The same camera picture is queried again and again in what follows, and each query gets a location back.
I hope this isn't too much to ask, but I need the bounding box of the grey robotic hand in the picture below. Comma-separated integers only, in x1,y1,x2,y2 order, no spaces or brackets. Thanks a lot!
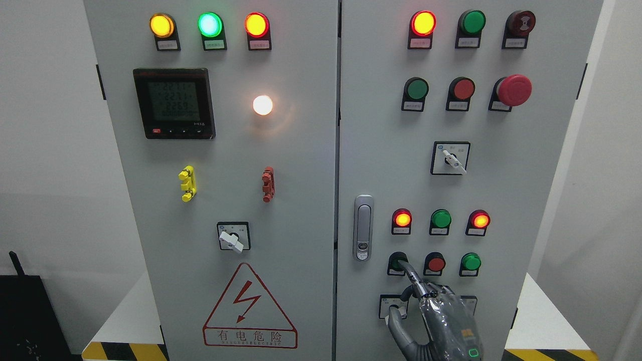
386,259,484,360

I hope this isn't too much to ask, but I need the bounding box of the green start push button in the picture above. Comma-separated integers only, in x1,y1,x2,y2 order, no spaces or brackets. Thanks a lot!
387,251,408,276

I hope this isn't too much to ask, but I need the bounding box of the yellow plastic terminal connector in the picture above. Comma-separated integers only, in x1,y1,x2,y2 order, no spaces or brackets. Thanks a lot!
178,165,197,203

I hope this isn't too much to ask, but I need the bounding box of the silver cabinet door handle lock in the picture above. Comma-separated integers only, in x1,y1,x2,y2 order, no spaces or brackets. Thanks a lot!
353,195,374,261

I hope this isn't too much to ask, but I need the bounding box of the green indicator light top left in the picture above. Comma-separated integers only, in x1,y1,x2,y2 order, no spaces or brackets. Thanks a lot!
198,12,227,51

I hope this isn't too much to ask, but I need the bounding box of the black key selector switch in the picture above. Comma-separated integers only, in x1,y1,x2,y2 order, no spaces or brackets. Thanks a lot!
460,295,477,317

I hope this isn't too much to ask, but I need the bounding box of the upper right selector switch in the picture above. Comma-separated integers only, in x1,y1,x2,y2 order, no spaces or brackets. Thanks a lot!
430,141,471,175

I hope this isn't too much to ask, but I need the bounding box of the black box with antenna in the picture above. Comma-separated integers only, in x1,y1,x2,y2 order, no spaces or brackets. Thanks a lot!
1,251,73,360

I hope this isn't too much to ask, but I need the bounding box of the red indicator lower left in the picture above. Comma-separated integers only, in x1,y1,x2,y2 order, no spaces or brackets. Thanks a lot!
391,208,412,235

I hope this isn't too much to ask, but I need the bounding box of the green indicator top right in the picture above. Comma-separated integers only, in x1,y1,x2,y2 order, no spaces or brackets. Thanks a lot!
455,10,487,49

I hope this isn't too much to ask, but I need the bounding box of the grey electrical control cabinet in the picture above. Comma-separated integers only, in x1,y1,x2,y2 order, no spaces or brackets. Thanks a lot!
84,1,603,360

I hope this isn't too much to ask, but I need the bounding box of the red push button upper row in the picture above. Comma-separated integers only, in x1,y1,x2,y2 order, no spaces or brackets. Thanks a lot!
445,76,475,112

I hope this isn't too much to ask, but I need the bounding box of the lower white selector switch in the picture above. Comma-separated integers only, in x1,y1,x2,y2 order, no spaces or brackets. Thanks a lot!
379,293,408,319

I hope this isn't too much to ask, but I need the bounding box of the dark red buzzer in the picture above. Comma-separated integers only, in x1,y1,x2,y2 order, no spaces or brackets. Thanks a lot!
502,10,536,49

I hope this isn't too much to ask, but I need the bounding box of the green indicator lower middle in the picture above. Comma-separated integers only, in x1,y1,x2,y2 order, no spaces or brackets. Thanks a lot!
429,209,452,236

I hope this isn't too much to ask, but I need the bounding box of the red lit indicator top right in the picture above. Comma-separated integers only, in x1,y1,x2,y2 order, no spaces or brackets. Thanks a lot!
407,10,436,50

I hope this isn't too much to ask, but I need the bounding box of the yellow indicator light top left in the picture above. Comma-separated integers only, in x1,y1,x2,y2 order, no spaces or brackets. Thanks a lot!
149,13,181,51

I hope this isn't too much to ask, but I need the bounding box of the red plastic terminal connector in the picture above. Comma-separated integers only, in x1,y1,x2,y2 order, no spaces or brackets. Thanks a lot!
261,166,275,203

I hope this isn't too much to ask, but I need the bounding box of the red electrical warning triangle sticker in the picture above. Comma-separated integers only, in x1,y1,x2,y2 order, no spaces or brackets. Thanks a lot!
203,262,298,349

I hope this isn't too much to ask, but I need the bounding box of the red stop push button lower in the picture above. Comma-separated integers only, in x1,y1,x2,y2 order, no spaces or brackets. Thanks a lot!
423,252,446,276

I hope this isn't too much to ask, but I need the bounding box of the red-orange indicator light top left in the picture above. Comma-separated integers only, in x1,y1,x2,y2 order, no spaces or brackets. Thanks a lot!
244,12,271,51

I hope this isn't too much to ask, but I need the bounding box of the white glowing indicator light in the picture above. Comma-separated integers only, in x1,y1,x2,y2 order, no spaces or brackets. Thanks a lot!
252,95,274,116

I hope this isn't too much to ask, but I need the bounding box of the red-orange indicator lower right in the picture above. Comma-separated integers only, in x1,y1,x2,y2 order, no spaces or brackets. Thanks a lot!
465,210,491,236

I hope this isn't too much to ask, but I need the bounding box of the green push button upper row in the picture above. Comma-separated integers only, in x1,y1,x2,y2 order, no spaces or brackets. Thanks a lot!
401,76,429,112

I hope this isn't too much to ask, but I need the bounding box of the left door selector switch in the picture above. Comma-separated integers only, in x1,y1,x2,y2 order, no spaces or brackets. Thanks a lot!
216,221,251,254

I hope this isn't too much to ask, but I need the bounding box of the red emergency stop mushroom button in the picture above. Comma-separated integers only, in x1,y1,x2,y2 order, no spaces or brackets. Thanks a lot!
488,75,532,112

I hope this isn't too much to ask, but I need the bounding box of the white platform with hazard stripes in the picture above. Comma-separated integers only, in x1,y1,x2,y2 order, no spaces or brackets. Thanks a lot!
82,273,598,360

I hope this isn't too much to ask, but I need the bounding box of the black digital power meter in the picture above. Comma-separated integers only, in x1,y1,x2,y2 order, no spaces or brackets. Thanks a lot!
133,68,216,140

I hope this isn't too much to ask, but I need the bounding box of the green push button lower right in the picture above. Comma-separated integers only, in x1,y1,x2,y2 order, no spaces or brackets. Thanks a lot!
459,252,482,277

